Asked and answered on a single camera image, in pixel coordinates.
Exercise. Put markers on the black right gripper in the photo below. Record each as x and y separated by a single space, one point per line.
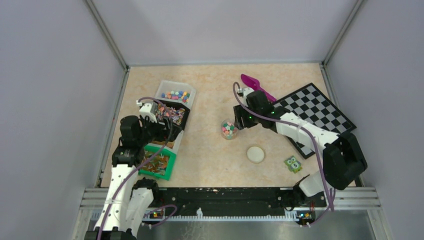
240 113

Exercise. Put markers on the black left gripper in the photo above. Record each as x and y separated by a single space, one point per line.
171 131

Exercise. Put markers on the magenta plastic scoop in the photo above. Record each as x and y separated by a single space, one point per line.
255 85

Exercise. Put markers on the clear glass jar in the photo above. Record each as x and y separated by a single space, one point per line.
228 129

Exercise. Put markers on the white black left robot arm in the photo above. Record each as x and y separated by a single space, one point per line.
128 199

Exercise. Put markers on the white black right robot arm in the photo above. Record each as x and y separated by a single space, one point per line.
339 155

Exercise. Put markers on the black bin mixed candies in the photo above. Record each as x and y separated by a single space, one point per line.
175 111

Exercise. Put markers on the green bin stick candies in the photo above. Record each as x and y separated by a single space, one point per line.
161 166

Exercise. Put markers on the white bin round candies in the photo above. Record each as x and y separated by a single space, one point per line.
178 92

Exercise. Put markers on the black white chessboard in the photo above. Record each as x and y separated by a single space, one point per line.
310 104

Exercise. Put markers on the white round jar lid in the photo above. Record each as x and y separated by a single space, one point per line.
255 154

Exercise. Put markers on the green owl number card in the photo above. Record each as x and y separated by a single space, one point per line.
293 164

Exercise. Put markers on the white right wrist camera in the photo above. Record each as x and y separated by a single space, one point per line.
244 92

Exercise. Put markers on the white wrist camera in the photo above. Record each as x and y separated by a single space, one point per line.
148 109
244 92

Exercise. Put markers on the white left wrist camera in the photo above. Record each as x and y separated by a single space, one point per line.
148 109

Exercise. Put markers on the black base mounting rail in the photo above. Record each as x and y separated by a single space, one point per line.
234 201

